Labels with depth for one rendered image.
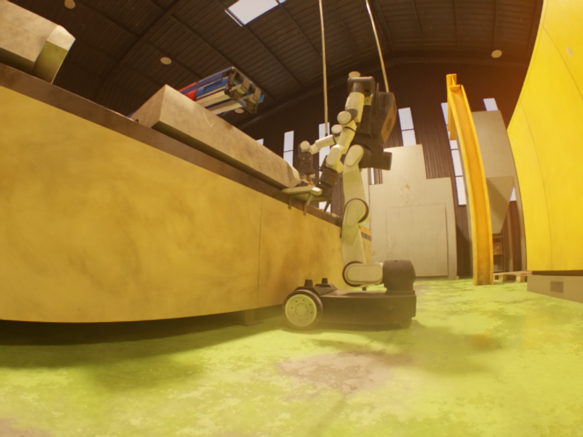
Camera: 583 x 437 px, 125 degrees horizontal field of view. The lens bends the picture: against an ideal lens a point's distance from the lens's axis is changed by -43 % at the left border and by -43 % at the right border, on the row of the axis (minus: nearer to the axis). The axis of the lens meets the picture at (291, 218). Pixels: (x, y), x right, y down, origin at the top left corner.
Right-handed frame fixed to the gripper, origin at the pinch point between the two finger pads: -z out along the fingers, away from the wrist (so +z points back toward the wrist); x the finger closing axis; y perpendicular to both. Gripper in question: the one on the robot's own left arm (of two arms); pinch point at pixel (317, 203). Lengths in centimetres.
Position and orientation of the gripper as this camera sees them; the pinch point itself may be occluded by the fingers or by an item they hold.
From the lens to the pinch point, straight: 140.0
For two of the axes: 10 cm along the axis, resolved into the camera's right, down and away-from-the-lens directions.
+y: -4.4, -2.0, -8.7
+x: -8.0, -3.5, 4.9
